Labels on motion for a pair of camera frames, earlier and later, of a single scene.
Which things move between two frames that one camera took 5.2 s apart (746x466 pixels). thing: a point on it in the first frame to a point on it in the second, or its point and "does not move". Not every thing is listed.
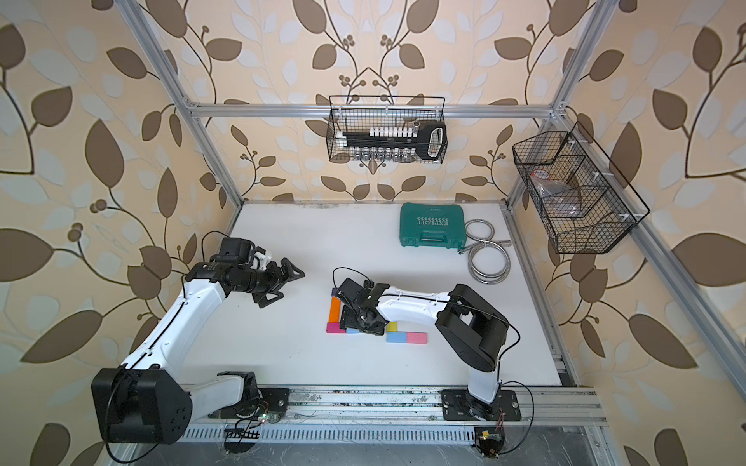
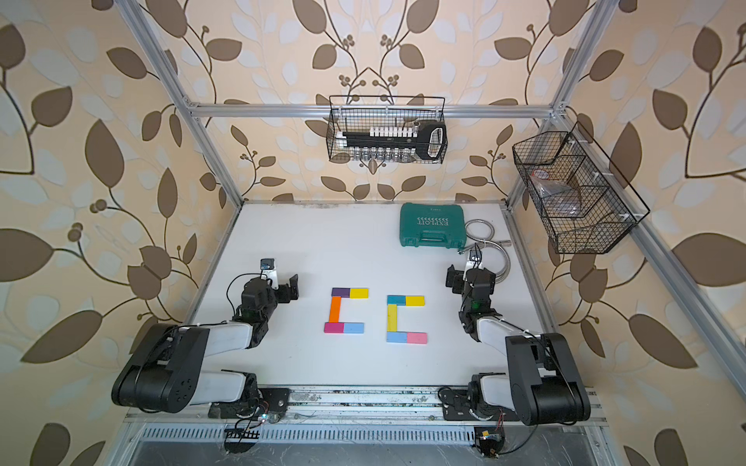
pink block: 421,338 does not move
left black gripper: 276,281 to 282,291
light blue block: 396,337 does not move
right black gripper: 347,319 to 456,280
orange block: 334,316 does not move
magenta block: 334,327 does not move
